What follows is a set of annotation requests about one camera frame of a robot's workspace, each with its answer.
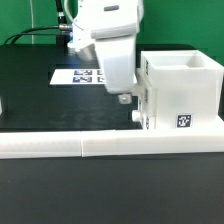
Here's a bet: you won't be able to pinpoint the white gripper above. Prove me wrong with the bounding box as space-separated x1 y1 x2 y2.
91 23 139 104

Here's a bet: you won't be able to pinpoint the white drawer tray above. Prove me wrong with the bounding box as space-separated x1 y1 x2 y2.
132 110 155 130
136 68 154 117

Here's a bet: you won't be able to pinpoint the white front drawer tray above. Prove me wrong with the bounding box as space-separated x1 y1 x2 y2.
132 110 155 130

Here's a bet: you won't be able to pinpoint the white drawer cabinet box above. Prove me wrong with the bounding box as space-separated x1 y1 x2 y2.
141 50 224 130

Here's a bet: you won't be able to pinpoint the white marker tag sheet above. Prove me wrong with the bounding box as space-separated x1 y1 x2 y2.
50 68 105 86

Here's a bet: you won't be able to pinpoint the white L-shaped border fence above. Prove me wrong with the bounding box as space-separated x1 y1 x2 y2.
0 118 224 159

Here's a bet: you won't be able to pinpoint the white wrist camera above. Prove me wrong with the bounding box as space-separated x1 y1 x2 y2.
73 37 96 61

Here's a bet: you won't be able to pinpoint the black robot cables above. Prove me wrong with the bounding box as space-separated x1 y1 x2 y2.
3 0 74 46

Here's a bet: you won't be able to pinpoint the white camera cable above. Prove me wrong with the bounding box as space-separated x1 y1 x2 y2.
63 0 76 24

